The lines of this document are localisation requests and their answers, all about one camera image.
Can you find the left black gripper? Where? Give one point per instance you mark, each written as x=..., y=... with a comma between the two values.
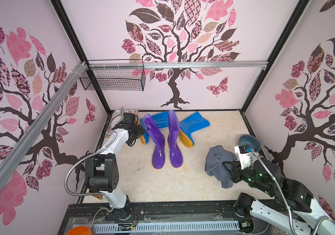
x=140, y=132

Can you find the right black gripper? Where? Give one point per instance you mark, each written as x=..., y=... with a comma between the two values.
x=237, y=172

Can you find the purple boot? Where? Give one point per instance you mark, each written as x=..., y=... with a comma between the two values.
x=175, y=153
x=158, y=157

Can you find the blue boot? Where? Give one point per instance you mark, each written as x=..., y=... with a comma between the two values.
x=189, y=125
x=161, y=120

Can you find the grey cloth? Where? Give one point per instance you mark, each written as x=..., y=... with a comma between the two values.
x=214, y=167

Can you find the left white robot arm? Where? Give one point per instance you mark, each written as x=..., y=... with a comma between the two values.
x=101, y=171

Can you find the floral square tray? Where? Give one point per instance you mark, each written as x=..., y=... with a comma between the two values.
x=115, y=118

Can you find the grey-blue bowl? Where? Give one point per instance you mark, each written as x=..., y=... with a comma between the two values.
x=251, y=142

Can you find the orange round object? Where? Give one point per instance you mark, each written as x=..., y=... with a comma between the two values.
x=80, y=230

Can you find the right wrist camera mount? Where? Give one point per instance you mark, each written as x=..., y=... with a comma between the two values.
x=245, y=154

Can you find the white slotted cable duct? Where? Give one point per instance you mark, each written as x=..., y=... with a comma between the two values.
x=167, y=227

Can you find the black wire basket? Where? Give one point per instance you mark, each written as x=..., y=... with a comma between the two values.
x=114, y=75

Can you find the back aluminium rail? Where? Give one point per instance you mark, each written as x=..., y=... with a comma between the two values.
x=180, y=65

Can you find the aluminium rail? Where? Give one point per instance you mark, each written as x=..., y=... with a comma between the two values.
x=9, y=165
x=180, y=65

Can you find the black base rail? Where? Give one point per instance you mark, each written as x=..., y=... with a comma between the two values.
x=90, y=214

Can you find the left aluminium rail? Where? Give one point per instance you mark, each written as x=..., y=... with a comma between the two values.
x=9, y=165

